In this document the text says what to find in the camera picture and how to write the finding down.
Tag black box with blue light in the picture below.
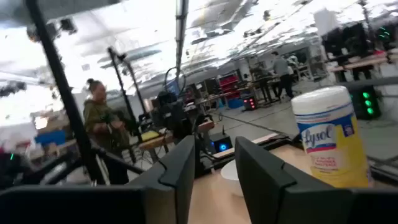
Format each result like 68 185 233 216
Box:
210 132 233 154

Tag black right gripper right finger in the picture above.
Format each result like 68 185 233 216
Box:
235 136 398 224

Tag black frame pole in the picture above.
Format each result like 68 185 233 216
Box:
24 0 106 185

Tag black device with green lights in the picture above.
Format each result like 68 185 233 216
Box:
351 88 382 121

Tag wooden workbench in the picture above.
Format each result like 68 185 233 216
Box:
138 119 216 152

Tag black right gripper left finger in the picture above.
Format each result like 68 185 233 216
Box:
0 135 196 224

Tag white bowl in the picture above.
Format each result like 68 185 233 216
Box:
220 159 245 197

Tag red shelf rack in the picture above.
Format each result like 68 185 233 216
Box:
219 74 242 101

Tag black device with red lights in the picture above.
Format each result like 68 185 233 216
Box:
242 96 257 111

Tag black tripod stand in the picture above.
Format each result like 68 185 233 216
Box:
107 46 147 133

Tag person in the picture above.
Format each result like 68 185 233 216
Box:
83 78 131 185
271 51 295 100

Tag grey vertical frame post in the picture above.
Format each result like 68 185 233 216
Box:
175 0 190 82

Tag Lysol wipes canister yellow label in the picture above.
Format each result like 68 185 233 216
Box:
291 86 373 189

